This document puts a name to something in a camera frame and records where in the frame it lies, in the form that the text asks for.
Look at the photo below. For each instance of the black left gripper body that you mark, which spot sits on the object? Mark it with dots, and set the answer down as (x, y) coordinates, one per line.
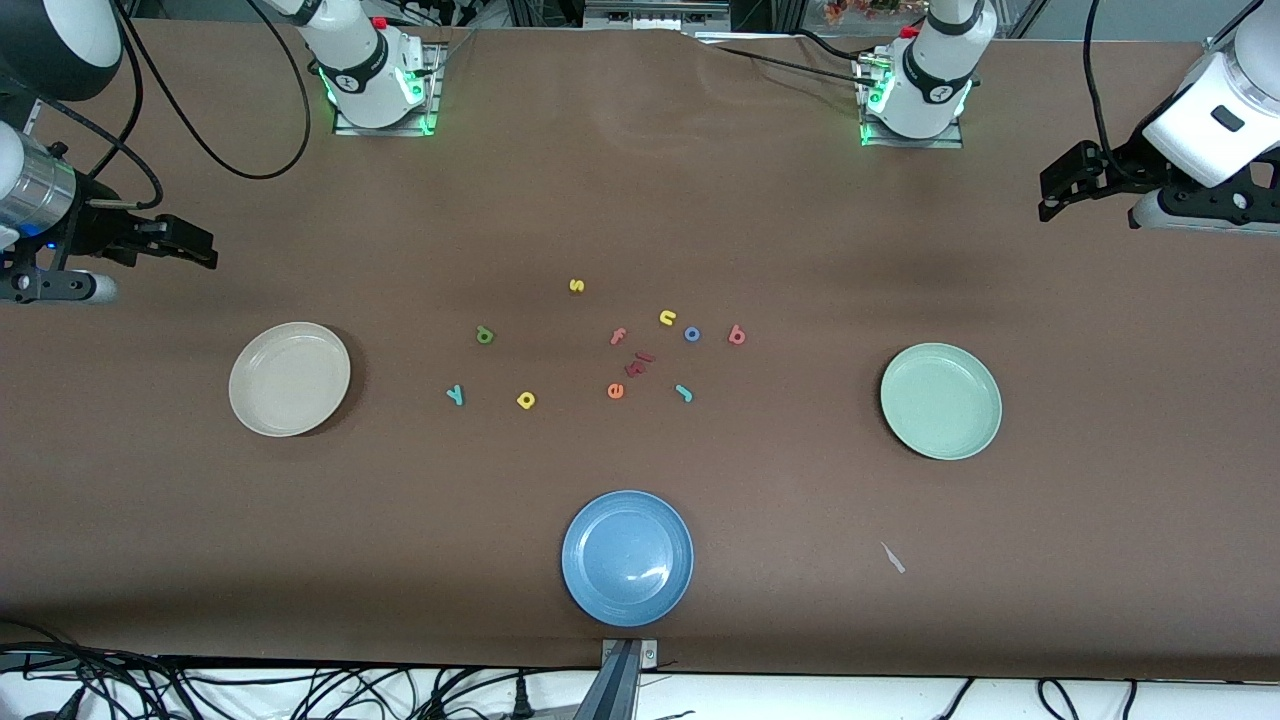
(1127, 164)

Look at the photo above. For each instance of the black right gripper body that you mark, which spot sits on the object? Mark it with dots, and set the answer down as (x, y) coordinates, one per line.
(100, 229)

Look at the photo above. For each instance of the teal letter y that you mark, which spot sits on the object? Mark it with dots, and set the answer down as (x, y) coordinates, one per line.
(456, 395)

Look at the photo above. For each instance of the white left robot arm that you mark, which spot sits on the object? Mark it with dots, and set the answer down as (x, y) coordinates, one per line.
(935, 70)

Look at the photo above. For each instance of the beige brown plate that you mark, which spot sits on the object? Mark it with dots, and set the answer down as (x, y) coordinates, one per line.
(290, 380)

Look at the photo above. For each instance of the light green plate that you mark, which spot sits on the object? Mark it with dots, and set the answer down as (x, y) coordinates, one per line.
(941, 401)

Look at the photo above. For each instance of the orange artificial flowers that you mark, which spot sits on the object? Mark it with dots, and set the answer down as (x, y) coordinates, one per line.
(865, 8)

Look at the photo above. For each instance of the brown table cover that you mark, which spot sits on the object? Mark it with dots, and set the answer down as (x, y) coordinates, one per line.
(700, 200)

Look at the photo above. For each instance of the white tape scrap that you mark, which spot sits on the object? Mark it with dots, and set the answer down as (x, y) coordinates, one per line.
(893, 558)

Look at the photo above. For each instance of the blue plate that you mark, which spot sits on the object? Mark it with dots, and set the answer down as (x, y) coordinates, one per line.
(627, 558)

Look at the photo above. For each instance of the black power plug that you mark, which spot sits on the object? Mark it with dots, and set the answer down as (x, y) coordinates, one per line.
(521, 697)

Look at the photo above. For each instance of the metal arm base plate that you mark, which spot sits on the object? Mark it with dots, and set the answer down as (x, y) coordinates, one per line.
(432, 110)
(920, 142)

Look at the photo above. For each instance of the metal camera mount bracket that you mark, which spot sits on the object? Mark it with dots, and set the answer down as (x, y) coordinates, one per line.
(622, 670)

